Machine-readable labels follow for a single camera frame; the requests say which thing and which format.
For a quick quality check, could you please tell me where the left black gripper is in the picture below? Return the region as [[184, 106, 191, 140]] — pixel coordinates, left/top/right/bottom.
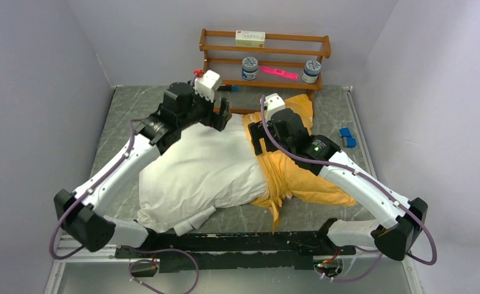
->
[[178, 81, 231, 131]]

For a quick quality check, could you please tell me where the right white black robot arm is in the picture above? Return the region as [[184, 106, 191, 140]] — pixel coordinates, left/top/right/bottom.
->
[[247, 108, 433, 261]]

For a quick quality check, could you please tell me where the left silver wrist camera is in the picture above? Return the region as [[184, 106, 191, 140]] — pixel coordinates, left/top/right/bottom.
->
[[190, 70, 222, 102]]

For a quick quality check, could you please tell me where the blue grey eraser block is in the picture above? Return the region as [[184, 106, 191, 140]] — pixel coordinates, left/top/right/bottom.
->
[[339, 127, 357, 148]]

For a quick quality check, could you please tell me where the white green cardboard box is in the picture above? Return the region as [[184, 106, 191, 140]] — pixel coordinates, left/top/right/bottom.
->
[[234, 30, 266, 48]]

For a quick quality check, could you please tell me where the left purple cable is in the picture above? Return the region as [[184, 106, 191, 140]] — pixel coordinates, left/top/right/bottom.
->
[[48, 70, 200, 294]]

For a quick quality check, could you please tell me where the right blue white jar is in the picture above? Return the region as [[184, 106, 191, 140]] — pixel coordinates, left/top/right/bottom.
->
[[302, 60, 321, 84]]

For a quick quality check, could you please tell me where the wooden three-tier shelf rack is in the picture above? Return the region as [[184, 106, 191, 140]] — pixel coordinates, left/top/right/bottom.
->
[[199, 29, 332, 102]]

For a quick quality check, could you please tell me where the pink plastic strip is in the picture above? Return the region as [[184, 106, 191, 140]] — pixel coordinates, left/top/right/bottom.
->
[[261, 66, 299, 80]]

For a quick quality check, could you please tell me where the blue white jar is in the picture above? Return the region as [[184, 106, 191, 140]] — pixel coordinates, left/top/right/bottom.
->
[[302, 60, 321, 84], [241, 56, 258, 80]]

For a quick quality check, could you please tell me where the purple cable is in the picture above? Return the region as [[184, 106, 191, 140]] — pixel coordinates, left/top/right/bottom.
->
[[48, 70, 200, 294], [259, 95, 438, 284]]

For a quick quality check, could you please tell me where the white pillow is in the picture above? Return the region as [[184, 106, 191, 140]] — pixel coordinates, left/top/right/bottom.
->
[[137, 114, 267, 236]]

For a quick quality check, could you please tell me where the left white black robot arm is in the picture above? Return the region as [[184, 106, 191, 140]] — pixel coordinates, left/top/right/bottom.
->
[[54, 78, 231, 257]]

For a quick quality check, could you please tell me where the orange Mickey Mouse pillowcase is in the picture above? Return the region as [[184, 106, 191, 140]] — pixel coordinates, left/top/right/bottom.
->
[[241, 94, 358, 233]]

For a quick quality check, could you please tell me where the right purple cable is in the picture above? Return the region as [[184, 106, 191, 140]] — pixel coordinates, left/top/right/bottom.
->
[[259, 95, 438, 284]]

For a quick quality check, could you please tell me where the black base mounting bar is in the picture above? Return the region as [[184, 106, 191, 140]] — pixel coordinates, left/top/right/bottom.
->
[[115, 231, 356, 273]]

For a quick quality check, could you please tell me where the black blue marker pen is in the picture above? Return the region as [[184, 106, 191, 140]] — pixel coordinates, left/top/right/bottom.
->
[[218, 85, 239, 92]]

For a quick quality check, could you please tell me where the left blue white jar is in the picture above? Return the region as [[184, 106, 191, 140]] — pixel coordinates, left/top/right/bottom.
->
[[241, 56, 258, 80]]

